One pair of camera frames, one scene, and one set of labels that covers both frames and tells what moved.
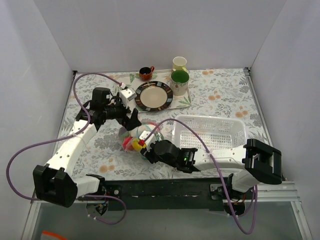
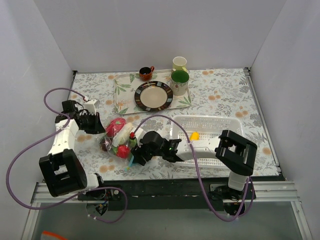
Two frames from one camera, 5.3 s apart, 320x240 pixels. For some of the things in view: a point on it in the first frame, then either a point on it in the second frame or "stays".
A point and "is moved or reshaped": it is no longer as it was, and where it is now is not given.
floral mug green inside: [179, 79] stays
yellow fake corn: [136, 145] is moved or reshaped
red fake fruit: [127, 144] -> [115, 125]
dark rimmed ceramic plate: [153, 96] stays
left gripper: [125, 115] -> [92, 122]
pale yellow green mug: [180, 63] stays
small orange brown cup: [145, 73] stays
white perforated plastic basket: [214, 132] stays
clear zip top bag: [130, 139] is moved or reshaped
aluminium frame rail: [279, 191] stays
